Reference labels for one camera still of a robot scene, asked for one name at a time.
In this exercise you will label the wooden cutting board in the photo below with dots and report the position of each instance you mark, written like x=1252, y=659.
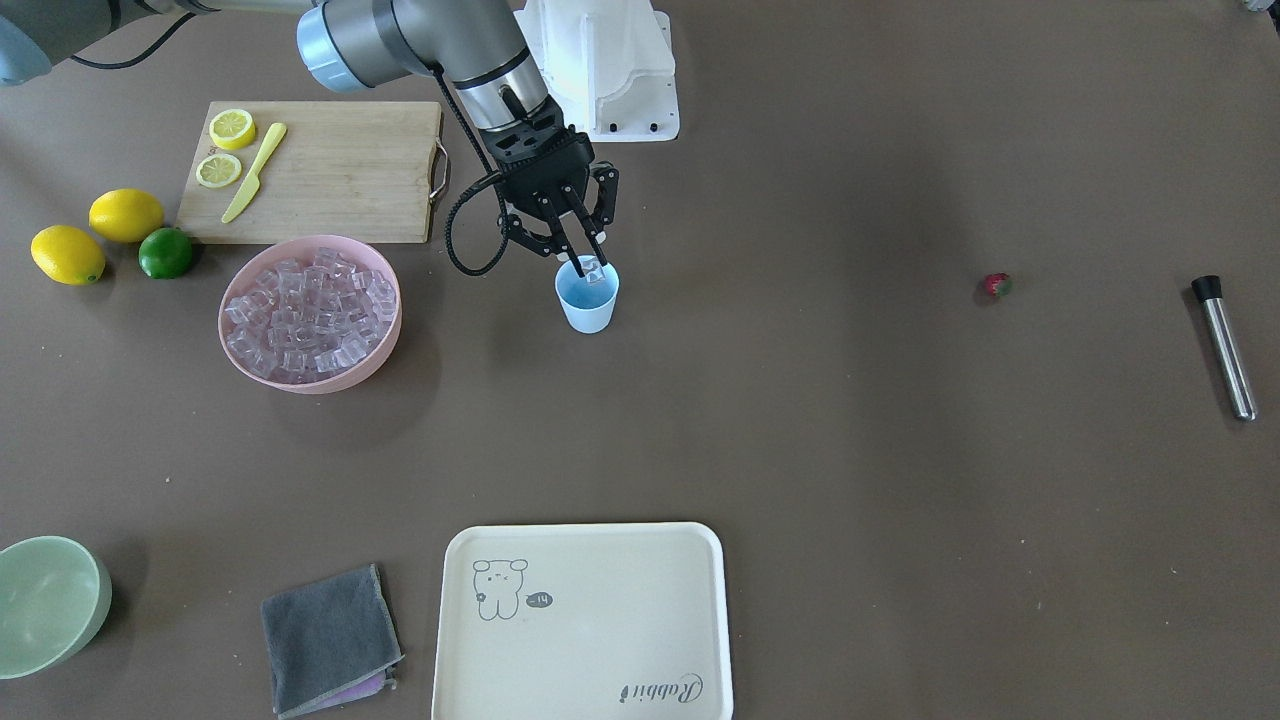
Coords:
x=363, y=169

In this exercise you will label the grey folded cloth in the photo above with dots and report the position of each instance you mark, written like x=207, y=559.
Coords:
x=330, y=643

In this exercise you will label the mint green bowl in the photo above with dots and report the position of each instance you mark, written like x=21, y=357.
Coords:
x=55, y=595

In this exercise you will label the steel muddler black tip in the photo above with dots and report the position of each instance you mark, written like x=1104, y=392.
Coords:
x=1208, y=292

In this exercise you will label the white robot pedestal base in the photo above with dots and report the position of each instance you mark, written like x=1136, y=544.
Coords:
x=609, y=65

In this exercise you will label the light blue plastic cup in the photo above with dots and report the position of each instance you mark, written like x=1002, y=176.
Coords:
x=588, y=309

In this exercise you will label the clear ice cube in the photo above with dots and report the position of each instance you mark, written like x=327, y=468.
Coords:
x=593, y=272

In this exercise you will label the red strawberry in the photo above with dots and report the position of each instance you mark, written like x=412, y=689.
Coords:
x=996, y=285

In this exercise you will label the cream rabbit tray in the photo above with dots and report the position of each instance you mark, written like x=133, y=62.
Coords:
x=584, y=621

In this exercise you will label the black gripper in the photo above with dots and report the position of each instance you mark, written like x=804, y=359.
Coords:
x=604, y=191

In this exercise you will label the whole yellow lemon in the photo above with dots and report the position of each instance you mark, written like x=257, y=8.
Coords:
x=68, y=255
x=126, y=215

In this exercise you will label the lemon half slice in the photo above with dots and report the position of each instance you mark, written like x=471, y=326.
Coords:
x=232, y=129
x=218, y=170

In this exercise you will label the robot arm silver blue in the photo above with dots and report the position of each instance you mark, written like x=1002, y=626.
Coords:
x=473, y=49

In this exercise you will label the pink bowl of ice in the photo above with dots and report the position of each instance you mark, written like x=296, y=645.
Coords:
x=312, y=316

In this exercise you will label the green lime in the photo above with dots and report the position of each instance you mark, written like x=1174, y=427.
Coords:
x=166, y=253

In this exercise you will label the yellow plastic knife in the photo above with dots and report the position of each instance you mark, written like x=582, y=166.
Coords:
x=251, y=183

